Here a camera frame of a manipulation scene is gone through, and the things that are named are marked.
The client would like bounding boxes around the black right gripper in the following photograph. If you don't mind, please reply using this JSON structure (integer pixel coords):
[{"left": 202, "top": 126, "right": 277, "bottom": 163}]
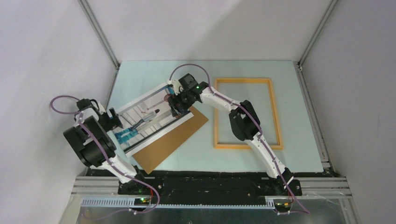
[{"left": 167, "top": 88, "right": 195, "bottom": 118}]

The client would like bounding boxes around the printed photo with white border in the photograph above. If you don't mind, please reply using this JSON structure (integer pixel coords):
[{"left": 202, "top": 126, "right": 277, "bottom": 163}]
[{"left": 113, "top": 83, "right": 194, "bottom": 156}]

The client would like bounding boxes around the wooden picture frame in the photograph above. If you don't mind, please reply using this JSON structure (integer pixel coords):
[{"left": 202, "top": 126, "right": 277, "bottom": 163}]
[{"left": 213, "top": 77, "right": 284, "bottom": 151}]

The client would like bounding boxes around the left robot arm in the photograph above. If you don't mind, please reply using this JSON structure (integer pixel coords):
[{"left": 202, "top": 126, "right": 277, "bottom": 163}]
[{"left": 63, "top": 98, "right": 150, "bottom": 195}]

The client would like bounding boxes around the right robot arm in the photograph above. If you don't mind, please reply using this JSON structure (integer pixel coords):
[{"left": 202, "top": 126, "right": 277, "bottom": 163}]
[{"left": 167, "top": 74, "right": 294, "bottom": 195}]

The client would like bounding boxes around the brown cardboard backing board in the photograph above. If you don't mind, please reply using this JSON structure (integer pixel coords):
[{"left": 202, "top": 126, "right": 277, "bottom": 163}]
[{"left": 129, "top": 107, "right": 208, "bottom": 174}]

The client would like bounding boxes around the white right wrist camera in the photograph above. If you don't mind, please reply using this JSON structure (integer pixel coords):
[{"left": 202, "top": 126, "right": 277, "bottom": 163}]
[{"left": 167, "top": 80, "right": 184, "bottom": 95}]

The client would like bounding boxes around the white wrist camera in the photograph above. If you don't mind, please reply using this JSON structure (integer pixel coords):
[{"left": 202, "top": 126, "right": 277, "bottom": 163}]
[
  {"left": 167, "top": 80, "right": 184, "bottom": 95},
  {"left": 91, "top": 99, "right": 106, "bottom": 114}
]

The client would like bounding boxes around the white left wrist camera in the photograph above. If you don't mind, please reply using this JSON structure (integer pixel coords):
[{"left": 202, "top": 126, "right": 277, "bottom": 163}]
[{"left": 91, "top": 99, "right": 106, "bottom": 114}]

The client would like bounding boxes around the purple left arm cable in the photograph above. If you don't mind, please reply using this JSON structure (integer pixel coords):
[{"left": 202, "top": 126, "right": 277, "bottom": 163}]
[{"left": 50, "top": 95, "right": 161, "bottom": 215}]

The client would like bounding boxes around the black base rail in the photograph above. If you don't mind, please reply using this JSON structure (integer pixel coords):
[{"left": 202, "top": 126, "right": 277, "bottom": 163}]
[{"left": 118, "top": 170, "right": 302, "bottom": 206}]

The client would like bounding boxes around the left aluminium corner post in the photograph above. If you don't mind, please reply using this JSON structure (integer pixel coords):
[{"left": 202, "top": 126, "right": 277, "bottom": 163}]
[{"left": 78, "top": 0, "right": 120, "bottom": 70}]

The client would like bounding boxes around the aluminium corner post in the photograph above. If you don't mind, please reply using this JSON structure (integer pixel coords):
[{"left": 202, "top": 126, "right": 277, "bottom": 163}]
[
  {"left": 78, "top": 0, "right": 120, "bottom": 70},
  {"left": 298, "top": 0, "right": 339, "bottom": 67}
]

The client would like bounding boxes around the right aluminium corner post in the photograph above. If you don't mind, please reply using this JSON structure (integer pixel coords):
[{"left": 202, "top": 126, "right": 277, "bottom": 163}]
[{"left": 298, "top": 0, "right": 339, "bottom": 67}]

